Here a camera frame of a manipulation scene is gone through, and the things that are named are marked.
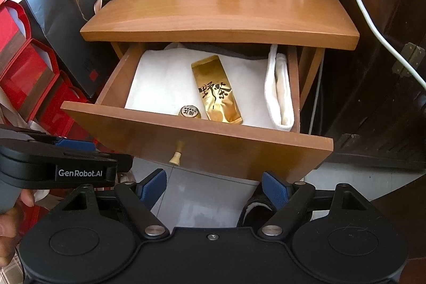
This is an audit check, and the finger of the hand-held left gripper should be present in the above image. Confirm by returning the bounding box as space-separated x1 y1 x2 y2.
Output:
0 124 97 153

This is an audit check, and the person's left hand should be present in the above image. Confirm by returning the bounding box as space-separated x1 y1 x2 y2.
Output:
0 189 35 260

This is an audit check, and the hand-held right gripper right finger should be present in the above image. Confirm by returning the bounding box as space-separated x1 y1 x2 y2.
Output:
257 171 368 241

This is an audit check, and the black paper gift bag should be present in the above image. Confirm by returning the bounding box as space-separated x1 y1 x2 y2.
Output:
24 0 124 98

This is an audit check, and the checked cloth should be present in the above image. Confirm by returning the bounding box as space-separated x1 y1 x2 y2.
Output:
0 257 25 284

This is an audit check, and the gold tea packet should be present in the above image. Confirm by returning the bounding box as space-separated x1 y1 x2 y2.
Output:
191 55 243 125

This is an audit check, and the dark wooden cabinet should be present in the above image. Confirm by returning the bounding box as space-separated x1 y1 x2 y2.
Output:
319 0 426 171

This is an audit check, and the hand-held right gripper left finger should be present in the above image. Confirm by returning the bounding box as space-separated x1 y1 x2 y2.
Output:
56 168 170 241

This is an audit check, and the person's black shoe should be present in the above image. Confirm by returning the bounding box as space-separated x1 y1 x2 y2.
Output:
236 194 278 228

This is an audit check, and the gold foil ball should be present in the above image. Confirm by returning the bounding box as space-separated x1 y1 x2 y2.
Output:
180 104 202 120

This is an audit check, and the white towel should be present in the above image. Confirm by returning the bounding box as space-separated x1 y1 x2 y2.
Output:
125 43 270 126

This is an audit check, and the wooden nightstand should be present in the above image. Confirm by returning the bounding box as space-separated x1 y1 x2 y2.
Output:
80 0 361 112

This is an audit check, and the folded white cloth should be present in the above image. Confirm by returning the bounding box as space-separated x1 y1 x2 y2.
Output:
264 44 296 132

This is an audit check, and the brass hinge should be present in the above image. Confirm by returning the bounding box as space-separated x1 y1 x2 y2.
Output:
393 43 426 78
336 134 363 151

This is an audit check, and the deep wooden drawer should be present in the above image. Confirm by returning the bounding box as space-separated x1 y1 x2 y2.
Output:
62 42 334 184

